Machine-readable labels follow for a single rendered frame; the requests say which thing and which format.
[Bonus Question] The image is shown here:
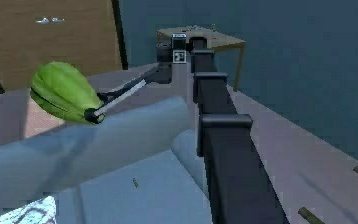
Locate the pale blue sofa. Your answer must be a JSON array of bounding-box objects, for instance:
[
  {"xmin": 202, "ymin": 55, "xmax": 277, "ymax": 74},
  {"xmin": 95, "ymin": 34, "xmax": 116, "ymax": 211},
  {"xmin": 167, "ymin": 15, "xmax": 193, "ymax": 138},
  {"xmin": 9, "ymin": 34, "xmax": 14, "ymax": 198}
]
[{"xmin": 0, "ymin": 95, "xmax": 213, "ymax": 224}]

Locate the tan wooden table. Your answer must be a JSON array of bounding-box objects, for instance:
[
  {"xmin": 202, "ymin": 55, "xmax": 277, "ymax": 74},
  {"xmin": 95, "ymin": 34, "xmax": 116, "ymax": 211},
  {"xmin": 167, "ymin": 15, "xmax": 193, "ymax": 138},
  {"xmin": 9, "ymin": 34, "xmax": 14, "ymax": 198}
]
[{"xmin": 156, "ymin": 25, "xmax": 247, "ymax": 92}]

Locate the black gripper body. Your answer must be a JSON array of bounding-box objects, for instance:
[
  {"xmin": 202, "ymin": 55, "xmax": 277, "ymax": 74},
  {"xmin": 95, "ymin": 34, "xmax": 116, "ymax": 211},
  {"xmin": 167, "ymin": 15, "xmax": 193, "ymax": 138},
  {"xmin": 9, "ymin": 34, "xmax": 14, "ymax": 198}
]
[{"xmin": 144, "ymin": 42, "xmax": 174, "ymax": 85}]

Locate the silver door handle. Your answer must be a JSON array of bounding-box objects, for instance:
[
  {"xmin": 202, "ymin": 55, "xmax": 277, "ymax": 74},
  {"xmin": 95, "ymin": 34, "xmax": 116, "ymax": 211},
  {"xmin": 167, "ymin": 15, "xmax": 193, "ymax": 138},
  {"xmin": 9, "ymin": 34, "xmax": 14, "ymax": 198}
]
[{"xmin": 35, "ymin": 16, "xmax": 66, "ymax": 25}]

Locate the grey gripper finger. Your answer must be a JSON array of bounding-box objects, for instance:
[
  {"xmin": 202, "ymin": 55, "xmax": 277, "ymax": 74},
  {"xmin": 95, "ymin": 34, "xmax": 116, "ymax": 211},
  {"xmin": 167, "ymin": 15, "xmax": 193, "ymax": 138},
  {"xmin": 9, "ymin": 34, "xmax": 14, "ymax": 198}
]
[
  {"xmin": 96, "ymin": 73, "xmax": 149, "ymax": 103},
  {"xmin": 84, "ymin": 78, "xmax": 148, "ymax": 125}
]

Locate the white patterned cushion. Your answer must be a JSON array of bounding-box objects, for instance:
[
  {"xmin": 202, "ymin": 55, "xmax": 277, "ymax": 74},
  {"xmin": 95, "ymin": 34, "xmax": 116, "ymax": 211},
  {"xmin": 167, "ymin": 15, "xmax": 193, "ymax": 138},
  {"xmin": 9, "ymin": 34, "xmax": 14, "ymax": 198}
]
[{"xmin": 0, "ymin": 195, "xmax": 58, "ymax": 224}]

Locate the brown wooden door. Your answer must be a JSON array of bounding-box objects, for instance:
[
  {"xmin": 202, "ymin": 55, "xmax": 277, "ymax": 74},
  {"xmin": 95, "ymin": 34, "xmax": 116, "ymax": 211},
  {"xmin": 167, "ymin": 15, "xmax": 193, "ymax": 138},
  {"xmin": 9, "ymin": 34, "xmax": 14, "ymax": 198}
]
[{"xmin": 0, "ymin": 0, "xmax": 123, "ymax": 92}]

